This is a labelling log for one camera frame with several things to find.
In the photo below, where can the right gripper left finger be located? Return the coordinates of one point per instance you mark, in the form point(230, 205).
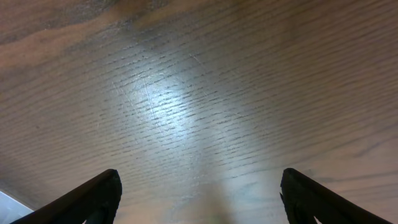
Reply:
point(95, 201)

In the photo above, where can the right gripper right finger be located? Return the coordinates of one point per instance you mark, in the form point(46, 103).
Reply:
point(308, 202)

